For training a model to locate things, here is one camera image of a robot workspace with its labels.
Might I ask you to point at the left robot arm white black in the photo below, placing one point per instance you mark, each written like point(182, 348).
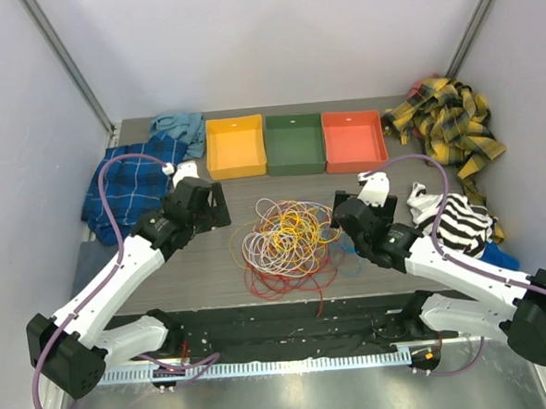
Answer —
point(74, 348)

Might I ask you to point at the red plastic bin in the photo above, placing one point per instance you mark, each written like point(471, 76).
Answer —
point(354, 141)

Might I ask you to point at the yellow plastic bin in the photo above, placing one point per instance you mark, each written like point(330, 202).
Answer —
point(235, 147)

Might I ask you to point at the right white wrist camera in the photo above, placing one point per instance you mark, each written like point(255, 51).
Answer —
point(375, 188)

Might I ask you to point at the blue plaid cloth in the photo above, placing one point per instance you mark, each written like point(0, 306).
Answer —
point(133, 186)

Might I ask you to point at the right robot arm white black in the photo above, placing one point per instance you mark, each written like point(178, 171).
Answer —
point(500, 304)

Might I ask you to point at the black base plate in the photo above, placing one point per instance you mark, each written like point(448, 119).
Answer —
point(296, 331)

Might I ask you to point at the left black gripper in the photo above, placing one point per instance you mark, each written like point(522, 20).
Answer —
point(215, 215)

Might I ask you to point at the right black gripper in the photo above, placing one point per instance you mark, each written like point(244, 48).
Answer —
point(387, 211)

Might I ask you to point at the slotted cable duct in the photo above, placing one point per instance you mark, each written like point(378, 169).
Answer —
point(151, 373)

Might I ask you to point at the grey folded cloth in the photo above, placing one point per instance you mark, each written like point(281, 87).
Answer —
point(87, 266)

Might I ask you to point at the aluminium frame post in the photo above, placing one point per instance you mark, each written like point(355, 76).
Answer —
point(65, 59)
point(469, 37)

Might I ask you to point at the green plastic bin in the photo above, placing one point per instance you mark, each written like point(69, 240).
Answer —
point(294, 145)

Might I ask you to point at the left aluminium frame post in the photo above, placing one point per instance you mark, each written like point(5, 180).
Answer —
point(65, 59)

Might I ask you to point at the pink cloth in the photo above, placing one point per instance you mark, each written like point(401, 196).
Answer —
point(417, 85)

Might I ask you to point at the light blue cloth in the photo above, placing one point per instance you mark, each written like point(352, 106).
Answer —
point(188, 128)

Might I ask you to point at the right aluminium frame post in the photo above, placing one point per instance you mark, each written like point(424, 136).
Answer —
point(469, 37)

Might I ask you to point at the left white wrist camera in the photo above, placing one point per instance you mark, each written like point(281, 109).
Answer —
point(180, 171)

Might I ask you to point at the bright blue cloth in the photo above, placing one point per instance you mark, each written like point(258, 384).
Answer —
point(493, 255)

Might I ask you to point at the black white striped cloth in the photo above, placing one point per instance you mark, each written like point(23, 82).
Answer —
point(464, 227)

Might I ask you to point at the yellow plaid shirt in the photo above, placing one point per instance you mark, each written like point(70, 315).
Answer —
point(454, 122)

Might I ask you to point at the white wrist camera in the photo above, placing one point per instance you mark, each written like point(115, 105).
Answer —
point(375, 188)
point(180, 171)

